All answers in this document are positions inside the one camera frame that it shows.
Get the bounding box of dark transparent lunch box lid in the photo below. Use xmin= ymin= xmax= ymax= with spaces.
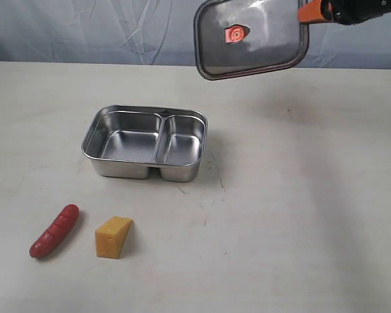
xmin=194 ymin=0 xmax=309 ymax=80

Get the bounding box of red toy sausage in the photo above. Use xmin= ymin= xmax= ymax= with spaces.
xmin=29 ymin=204 xmax=80 ymax=258

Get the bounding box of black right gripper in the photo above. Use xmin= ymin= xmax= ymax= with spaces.
xmin=297 ymin=0 xmax=391 ymax=25

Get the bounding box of yellow toy cheese wedge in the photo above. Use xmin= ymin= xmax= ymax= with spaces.
xmin=95 ymin=216 xmax=133 ymax=259

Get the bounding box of stainless steel lunch box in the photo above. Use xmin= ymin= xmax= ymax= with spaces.
xmin=81 ymin=105 xmax=208 ymax=183

